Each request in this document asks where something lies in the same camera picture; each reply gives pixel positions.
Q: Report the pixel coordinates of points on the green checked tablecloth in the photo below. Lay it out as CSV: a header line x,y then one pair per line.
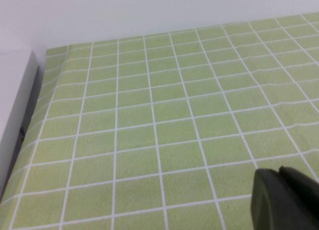
x,y
159,120

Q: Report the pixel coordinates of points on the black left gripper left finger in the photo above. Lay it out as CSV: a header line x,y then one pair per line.
x,y
266,202

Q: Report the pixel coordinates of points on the white side board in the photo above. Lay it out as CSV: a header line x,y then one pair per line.
x,y
15,110

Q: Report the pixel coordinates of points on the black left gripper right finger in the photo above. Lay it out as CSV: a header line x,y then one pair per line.
x,y
304,205

